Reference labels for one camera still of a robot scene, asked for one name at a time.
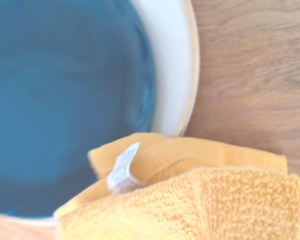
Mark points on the yellow terry towel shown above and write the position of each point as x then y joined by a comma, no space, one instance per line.
215,200

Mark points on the blue plate with white rim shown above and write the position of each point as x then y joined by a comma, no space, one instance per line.
65,100

